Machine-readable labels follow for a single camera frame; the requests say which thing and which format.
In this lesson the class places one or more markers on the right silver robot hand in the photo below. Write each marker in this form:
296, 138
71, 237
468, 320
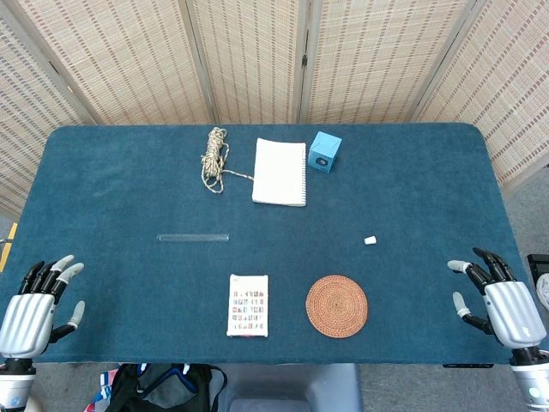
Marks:
512, 311

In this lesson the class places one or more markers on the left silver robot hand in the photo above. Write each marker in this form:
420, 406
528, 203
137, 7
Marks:
30, 315

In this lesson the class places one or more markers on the small white plastic cap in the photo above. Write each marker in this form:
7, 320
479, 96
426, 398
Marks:
370, 240

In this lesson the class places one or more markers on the clear glass tube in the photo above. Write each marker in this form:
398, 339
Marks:
193, 237

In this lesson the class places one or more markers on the white round device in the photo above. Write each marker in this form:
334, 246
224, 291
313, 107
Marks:
544, 292

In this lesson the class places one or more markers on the black box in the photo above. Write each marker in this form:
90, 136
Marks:
536, 264

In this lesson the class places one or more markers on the yellow board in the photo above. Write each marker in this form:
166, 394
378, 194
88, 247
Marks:
9, 244

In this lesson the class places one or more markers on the colourful shopping bag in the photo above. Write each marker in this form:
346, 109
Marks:
105, 384

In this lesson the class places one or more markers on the black backpack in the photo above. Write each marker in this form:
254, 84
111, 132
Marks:
163, 388

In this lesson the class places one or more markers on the blue tablecloth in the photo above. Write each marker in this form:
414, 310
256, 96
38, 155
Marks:
407, 184

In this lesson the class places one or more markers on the round woven rattan coaster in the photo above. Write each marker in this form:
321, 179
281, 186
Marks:
336, 306

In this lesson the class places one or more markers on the white picture card box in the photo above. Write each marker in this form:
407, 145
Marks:
248, 304

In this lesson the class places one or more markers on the grey plastic chair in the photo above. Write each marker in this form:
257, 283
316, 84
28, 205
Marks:
291, 386

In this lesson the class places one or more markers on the light blue speaker box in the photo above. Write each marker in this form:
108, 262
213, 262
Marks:
323, 150

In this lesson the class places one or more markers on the white spiral notebook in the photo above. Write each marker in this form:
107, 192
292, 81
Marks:
279, 171

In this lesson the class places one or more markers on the bamboo folding screen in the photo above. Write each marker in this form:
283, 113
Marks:
249, 60

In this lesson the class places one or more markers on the black table bracket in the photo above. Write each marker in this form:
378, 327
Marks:
467, 365

